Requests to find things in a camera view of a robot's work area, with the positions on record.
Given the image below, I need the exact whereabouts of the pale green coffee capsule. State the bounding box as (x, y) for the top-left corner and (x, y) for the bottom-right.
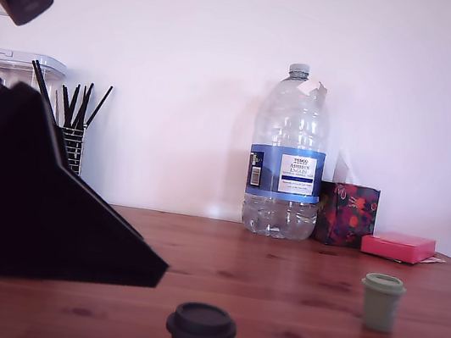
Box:
(353, 270), (409, 336)

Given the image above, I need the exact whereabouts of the black utensil stick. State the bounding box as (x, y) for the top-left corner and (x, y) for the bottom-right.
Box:
(73, 85), (90, 130)
(65, 82), (82, 129)
(22, 59), (70, 127)
(80, 81), (95, 130)
(56, 84), (75, 128)
(85, 82), (114, 130)

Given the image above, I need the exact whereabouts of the clear plastic storage container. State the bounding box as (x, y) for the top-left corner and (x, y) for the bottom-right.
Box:
(0, 47), (70, 129)

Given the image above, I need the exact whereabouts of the large clear water bottle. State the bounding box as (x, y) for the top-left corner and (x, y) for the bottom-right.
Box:
(237, 57), (342, 245)

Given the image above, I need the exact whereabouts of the floral tissue box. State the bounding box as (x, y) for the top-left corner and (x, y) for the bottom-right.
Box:
(310, 178), (382, 252)

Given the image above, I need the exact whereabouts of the white tissue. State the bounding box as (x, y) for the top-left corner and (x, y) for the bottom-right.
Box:
(332, 147), (369, 187)

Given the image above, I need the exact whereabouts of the pink flat box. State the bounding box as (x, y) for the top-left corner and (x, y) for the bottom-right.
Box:
(359, 227), (438, 269)

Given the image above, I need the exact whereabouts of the flat pink packet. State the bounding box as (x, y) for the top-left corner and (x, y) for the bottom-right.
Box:
(419, 252), (448, 269)

